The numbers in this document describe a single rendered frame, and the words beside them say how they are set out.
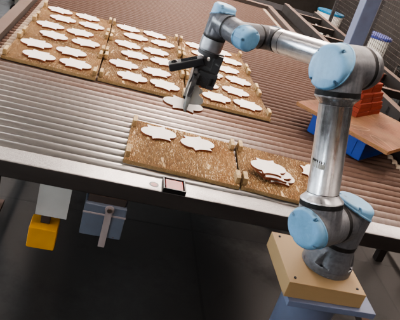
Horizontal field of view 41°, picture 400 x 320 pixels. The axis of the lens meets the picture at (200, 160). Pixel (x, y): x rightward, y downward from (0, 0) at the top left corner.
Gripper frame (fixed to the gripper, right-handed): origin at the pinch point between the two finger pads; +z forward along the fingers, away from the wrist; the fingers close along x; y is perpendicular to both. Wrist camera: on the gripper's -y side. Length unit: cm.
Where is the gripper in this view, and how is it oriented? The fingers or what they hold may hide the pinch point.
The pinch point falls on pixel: (183, 103)
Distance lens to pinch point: 183.6
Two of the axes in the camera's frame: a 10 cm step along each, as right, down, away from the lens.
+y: 9.4, 2.9, 1.7
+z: -3.3, 8.5, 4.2
